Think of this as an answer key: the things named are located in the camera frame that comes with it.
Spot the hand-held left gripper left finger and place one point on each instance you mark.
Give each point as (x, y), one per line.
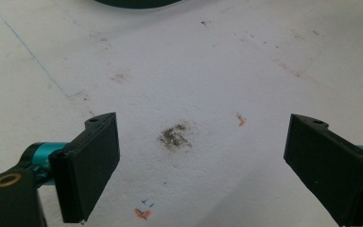
(86, 167)

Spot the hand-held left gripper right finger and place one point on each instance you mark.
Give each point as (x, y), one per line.
(327, 167)

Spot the black oval tray stand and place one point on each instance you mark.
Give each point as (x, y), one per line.
(138, 3)

